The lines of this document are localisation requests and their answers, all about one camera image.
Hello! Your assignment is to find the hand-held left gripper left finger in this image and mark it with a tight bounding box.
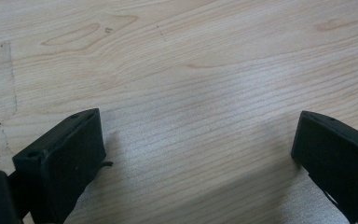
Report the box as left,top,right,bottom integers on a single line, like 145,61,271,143
11,107,114,224

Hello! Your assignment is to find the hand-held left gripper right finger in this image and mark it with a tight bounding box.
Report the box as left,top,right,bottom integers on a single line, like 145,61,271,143
290,110,358,224

